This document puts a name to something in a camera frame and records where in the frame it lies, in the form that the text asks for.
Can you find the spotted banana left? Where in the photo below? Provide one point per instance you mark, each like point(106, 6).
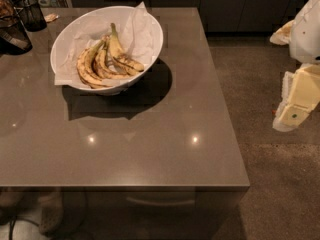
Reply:
point(84, 66)

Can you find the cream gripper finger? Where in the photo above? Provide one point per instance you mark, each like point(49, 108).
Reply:
point(282, 35)
point(300, 96)

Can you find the spotted banana middle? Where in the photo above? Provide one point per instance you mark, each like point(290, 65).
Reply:
point(100, 63)

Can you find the drawer handle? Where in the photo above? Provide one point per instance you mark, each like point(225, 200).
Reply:
point(161, 203)

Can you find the spotted banana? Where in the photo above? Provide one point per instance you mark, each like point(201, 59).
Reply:
point(84, 66)
point(120, 57)
point(100, 63)

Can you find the small wrapper on table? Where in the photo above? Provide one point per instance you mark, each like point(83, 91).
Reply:
point(51, 17)

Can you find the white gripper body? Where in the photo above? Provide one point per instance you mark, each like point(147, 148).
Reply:
point(306, 34)

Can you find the dark container left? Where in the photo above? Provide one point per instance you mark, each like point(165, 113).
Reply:
point(13, 37)

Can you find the white bowl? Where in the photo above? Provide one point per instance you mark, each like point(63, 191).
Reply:
point(139, 33)

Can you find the black mesh cup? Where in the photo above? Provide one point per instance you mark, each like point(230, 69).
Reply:
point(31, 15)

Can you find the spotted banana right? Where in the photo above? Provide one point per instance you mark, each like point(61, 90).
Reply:
point(120, 57)

